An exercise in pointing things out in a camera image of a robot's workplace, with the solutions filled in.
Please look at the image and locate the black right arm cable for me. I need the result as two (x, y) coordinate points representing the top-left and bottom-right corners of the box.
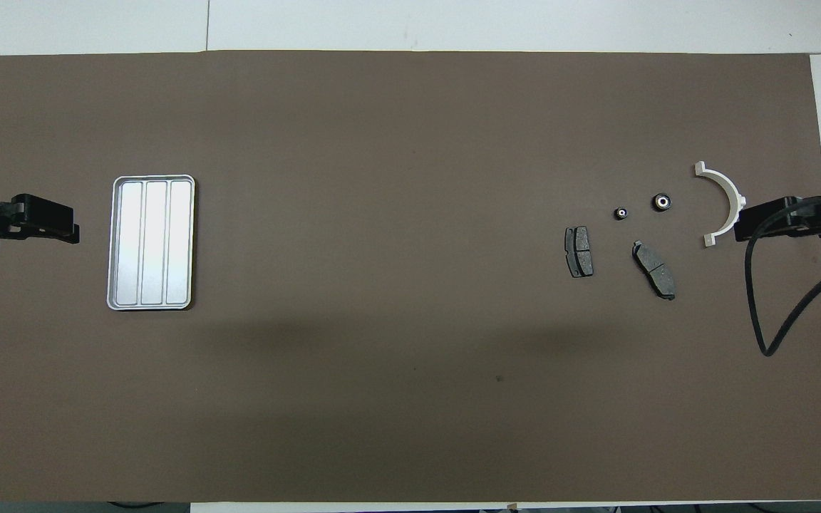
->
(748, 196), (821, 358)

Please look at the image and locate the long grey brake pad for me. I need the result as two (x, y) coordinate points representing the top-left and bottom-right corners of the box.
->
(631, 240), (676, 301)

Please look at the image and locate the brown table mat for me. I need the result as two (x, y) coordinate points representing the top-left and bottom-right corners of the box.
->
(0, 50), (821, 503)

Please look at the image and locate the short grey brake pad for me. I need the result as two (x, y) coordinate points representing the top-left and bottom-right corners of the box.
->
(564, 226), (594, 279)

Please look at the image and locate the white semicircular bracket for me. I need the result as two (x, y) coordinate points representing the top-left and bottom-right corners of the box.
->
(693, 161), (747, 248)

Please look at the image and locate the silver metal tray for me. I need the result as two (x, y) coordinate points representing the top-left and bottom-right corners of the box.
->
(106, 175), (196, 312)

